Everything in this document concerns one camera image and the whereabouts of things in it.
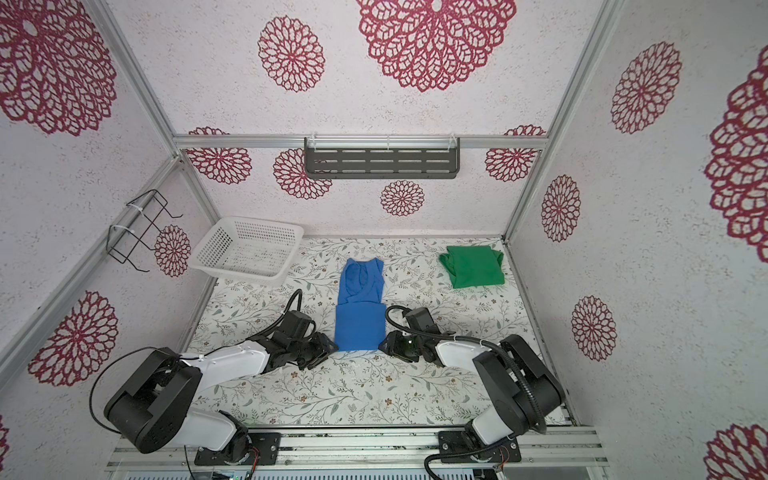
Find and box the blue tank top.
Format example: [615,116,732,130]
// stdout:
[334,258,386,352]

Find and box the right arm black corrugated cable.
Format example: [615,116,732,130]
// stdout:
[383,304,548,436]

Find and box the green tank top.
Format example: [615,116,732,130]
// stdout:
[438,245,505,289]

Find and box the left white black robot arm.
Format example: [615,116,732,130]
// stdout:
[103,310,339,463]

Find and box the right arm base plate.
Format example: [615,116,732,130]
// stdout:
[438,430,522,464]

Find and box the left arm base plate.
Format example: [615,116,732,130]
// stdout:
[193,431,282,467]

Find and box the black wire wall rack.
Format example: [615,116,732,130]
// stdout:
[105,189,183,273]

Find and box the grey metal wall shelf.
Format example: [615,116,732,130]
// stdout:
[303,137,461,180]

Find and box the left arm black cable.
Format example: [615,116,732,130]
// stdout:
[88,289,304,480]

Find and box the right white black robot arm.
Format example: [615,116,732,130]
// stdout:
[379,305,565,449]

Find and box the white plastic basket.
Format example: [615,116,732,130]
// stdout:
[188,217,304,286]

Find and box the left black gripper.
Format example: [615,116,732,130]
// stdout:
[291,331,340,371]

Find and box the aluminium front rail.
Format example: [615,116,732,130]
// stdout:
[105,425,609,473]

